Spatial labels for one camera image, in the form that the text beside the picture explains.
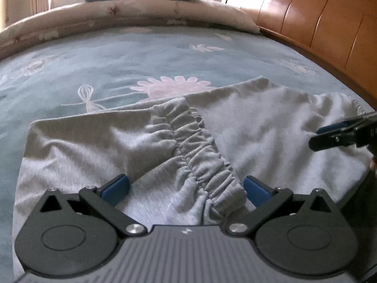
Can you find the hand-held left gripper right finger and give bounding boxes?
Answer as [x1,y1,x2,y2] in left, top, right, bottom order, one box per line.
[227,175,340,238]

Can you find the teal floral bed sheet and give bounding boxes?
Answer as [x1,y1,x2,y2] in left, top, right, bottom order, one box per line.
[0,25,369,283]

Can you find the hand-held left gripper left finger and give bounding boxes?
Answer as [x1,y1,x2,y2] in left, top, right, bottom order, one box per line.
[39,174,147,238]

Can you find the grey drawstring sweatpants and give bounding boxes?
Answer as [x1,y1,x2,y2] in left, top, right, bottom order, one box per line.
[13,77,373,275]

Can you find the wooden bed headboard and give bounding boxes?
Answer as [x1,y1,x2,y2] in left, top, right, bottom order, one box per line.
[221,0,377,109]

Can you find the pink floral folded quilt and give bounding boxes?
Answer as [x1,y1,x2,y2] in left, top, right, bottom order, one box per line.
[0,0,261,61]

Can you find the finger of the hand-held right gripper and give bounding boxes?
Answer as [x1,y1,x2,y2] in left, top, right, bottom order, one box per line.
[309,129,359,152]
[316,111,377,135]

